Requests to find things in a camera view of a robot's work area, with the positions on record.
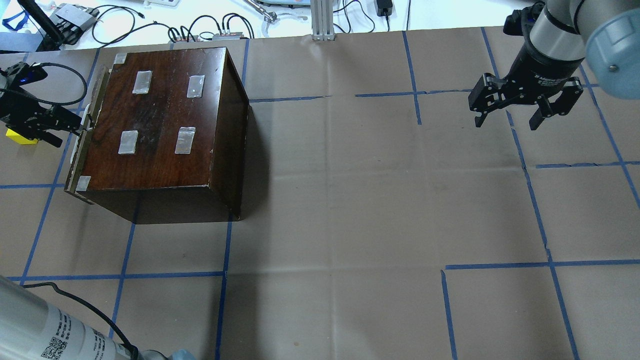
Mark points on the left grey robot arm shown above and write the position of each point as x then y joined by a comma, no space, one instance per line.
31,327

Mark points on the black power adapter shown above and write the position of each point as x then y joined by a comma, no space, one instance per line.
384,8

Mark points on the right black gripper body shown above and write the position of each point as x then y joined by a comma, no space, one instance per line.
542,69

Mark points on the grey cable junction box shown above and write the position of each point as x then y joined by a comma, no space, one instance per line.
228,36

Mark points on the yellow block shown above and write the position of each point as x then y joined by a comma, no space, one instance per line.
19,139

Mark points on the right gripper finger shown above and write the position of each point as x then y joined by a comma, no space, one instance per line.
542,113
480,118

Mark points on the aluminium profile post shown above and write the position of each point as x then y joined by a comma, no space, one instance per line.
322,28

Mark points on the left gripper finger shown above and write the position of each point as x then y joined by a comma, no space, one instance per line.
76,127
52,139

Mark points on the light wooden drawer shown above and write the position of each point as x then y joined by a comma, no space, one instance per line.
88,123

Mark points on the dark wooden drawer cabinet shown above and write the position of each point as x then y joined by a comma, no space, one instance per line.
169,143

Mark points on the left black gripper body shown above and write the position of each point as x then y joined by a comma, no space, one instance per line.
15,116

